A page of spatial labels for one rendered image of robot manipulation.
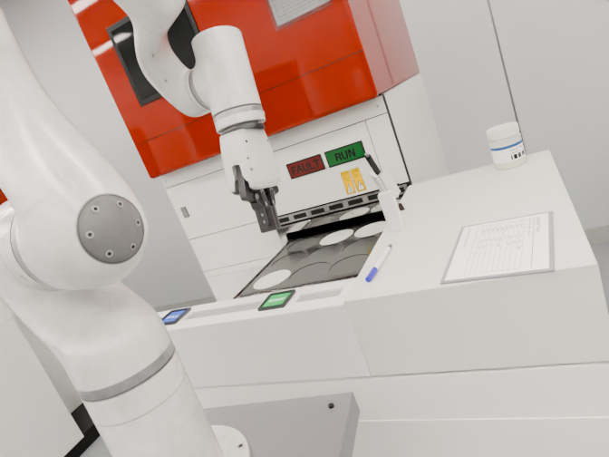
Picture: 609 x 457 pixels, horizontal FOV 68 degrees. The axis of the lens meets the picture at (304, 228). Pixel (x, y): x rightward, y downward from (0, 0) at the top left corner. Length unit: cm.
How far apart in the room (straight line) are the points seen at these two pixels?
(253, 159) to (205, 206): 86
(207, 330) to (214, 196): 73
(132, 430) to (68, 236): 24
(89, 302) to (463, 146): 241
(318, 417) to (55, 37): 366
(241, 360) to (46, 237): 51
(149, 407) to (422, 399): 44
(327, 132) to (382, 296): 71
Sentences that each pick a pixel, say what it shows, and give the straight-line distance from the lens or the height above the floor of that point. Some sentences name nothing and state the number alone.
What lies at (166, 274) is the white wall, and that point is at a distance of 403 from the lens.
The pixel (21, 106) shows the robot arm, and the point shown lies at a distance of 54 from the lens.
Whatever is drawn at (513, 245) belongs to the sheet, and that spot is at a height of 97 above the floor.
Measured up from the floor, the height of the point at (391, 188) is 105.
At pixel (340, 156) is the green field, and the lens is 131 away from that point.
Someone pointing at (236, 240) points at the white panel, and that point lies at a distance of 156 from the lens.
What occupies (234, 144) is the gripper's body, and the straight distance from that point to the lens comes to 74.
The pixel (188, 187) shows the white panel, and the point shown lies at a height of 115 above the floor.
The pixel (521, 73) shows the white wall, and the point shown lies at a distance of 272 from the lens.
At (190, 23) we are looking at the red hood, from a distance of 141.
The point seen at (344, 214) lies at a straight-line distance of 135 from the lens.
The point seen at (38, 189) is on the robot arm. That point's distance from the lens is 49.
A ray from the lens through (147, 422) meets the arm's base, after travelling 60.
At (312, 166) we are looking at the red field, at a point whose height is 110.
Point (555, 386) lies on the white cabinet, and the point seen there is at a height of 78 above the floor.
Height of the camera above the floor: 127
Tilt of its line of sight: 14 degrees down
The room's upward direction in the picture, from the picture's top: 21 degrees counter-clockwise
